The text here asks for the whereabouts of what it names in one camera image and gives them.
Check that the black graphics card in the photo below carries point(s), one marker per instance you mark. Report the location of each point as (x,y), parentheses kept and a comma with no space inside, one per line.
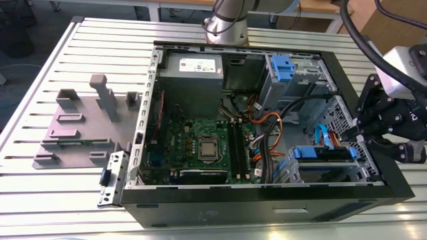
(203,175)

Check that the wooden cabinet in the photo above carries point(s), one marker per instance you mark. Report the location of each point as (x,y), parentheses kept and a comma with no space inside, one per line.
(400,37)

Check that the green RAM stick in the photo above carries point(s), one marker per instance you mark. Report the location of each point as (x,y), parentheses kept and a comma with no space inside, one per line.
(75,143)

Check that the blue plastic drive latch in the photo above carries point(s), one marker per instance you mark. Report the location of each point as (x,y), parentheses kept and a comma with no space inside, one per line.
(283,67)

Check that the metal disk bay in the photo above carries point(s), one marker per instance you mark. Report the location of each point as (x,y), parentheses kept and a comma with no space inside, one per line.
(327,164)

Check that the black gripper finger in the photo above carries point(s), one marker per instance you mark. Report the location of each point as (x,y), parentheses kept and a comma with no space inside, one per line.
(396,152)
(367,105)

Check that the wooden desk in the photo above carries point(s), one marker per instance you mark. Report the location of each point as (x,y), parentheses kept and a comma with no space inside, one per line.
(314,8)

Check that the metal expansion card retainer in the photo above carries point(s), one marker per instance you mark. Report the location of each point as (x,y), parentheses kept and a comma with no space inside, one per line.
(115,175)

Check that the grey metal drive cage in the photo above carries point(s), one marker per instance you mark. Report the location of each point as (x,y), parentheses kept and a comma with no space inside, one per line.
(294,92)

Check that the black open PC case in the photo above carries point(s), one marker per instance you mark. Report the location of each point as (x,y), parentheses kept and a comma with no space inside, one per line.
(234,210)

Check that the white framed desk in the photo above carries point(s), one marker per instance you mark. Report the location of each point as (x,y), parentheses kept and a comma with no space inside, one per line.
(151,13)

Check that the grey plastic parts rack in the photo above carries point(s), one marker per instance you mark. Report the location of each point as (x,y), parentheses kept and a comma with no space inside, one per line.
(89,120)

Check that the hard disk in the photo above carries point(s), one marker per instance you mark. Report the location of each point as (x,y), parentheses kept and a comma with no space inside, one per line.
(307,152)

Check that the green motherboard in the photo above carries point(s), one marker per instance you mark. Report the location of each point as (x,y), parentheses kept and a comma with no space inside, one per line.
(176,150)

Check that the silver CPU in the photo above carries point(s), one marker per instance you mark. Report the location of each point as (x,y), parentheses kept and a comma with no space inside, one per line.
(208,149)

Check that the CPU socket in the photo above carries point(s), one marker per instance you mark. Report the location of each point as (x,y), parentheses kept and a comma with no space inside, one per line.
(207,138)

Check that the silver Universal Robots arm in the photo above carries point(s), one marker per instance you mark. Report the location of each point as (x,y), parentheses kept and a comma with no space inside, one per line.
(227,32)

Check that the black office chair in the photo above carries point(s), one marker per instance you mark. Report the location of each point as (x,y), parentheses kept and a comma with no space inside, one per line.
(16,37)

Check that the grey power supply unit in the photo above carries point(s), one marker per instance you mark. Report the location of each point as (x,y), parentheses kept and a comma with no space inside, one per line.
(190,95)

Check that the black RAM slot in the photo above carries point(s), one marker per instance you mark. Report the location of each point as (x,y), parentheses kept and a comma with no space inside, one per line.
(243,150)
(234,150)

